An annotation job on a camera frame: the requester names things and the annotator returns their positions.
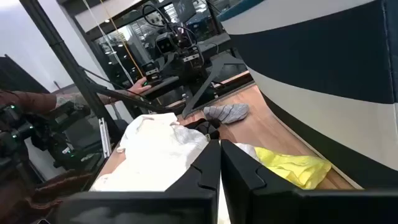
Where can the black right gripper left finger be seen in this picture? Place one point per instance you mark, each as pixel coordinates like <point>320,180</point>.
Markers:
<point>186,205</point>

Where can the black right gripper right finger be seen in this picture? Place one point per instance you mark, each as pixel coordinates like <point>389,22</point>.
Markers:
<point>264,205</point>

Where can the yellow cloth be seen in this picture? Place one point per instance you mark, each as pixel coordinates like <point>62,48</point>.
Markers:
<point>295,169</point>

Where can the white cloth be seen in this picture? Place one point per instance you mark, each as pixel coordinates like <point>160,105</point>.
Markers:
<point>149,155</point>

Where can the black underwear with lettered waistband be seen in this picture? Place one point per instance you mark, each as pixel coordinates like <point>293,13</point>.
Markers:
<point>203,127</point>

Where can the light grey ribbed sock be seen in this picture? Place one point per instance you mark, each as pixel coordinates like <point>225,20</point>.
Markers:
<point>227,113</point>

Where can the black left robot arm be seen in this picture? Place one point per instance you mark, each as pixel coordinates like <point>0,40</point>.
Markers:
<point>189,74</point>

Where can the person's forearm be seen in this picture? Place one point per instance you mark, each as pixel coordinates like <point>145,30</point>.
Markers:
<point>65,100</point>

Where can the person's hand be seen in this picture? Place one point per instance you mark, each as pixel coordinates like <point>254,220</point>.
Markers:
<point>138,88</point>

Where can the hanging dark monitor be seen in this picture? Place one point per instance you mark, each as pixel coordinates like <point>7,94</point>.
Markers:
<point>183,11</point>

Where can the silver aluminium extrusion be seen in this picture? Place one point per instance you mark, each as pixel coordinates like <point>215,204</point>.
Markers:
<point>104,137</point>

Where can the navy white striped fabric bin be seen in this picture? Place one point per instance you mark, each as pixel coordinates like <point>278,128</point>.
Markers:
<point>326,62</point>

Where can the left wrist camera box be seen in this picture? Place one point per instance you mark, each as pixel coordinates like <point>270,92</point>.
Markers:
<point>164,45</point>

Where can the grey frame brace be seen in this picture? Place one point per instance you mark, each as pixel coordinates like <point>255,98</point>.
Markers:
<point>202,90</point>

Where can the black frame crossbar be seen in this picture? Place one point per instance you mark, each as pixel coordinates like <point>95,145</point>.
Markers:
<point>124,96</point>

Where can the black frame rail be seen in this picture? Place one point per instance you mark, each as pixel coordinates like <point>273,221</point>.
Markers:
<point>236,82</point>

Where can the black frame post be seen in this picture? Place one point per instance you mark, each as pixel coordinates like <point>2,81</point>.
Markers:
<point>62,53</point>

